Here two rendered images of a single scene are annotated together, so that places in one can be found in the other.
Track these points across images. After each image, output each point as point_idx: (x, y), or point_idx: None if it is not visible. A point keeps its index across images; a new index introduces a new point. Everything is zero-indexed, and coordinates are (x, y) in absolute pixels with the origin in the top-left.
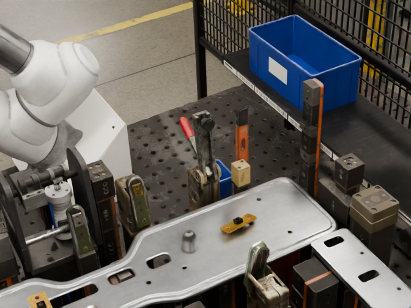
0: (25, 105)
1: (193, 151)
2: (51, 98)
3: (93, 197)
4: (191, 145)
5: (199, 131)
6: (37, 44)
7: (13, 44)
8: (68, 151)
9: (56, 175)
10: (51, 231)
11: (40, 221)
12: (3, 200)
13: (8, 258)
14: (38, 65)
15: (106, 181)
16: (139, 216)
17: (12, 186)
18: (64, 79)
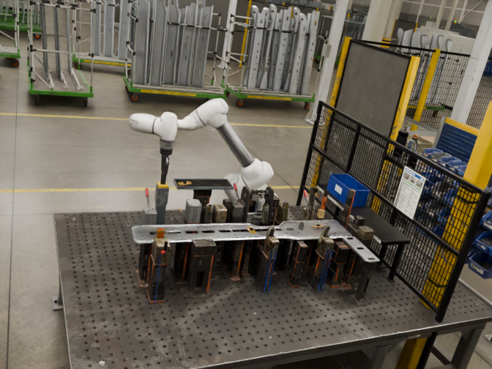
0: (244, 179)
1: (306, 201)
2: (255, 179)
3: (272, 203)
4: (306, 199)
5: (311, 192)
6: (255, 159)
7: (248, 156)
8: (266, 187)
9: (263, 192)
10: (254, 212)
11: None
12: (244, 196)
13: (240, 215)
14: (255, 165)
15: (277, 200)
16: (284, 217)
17: None
18: (261, 173)
